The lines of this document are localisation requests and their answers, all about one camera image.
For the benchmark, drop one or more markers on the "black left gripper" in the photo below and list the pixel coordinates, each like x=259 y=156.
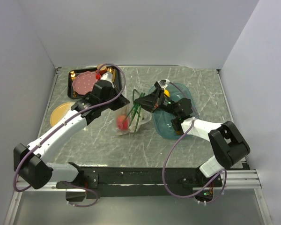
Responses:
x=122 y=101

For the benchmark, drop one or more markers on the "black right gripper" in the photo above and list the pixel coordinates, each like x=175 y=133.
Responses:
x=152 y=102

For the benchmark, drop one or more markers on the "yellow toy lemon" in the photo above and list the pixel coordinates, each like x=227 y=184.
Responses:
x=166 y=93

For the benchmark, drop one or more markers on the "green toy long beans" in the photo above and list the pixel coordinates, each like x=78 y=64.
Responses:
x=134 y=113

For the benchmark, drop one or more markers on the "clear polka dot zip bag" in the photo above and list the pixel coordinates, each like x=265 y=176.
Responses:
x=146 y=117

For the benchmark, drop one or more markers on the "red toy apple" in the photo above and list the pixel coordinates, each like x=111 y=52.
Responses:
x=122 y=122

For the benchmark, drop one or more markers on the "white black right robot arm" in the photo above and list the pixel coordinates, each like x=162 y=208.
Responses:
x=228 y=144

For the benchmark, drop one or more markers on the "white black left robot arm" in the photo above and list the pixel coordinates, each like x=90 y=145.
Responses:
x=31 y=161

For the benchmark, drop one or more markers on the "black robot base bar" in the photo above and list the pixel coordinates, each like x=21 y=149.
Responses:
x=125 y=191

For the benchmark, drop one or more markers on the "pink polka dot plate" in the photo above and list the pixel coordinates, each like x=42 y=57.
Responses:
x=84 y=82

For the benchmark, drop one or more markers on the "orange cup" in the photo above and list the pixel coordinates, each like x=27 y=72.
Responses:
x=101 y=69

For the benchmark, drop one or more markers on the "teal transparent plastic container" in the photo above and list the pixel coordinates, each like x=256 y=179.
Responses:
x=162 y=119

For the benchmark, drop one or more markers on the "gold fork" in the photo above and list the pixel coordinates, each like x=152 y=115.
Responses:
x=73 y=75

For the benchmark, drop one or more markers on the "cream round plate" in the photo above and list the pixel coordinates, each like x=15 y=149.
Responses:
x=59 y=113

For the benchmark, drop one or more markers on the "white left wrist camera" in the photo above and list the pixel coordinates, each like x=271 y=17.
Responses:
x=108 y=76

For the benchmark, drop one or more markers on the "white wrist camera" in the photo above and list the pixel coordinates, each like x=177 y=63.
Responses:
x=163 y=83
x=108 y=76

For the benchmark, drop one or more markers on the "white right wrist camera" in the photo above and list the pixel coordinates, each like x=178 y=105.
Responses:
x=163 y=83

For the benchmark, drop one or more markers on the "aluminium frame rail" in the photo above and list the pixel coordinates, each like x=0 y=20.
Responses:
x=98 y=178

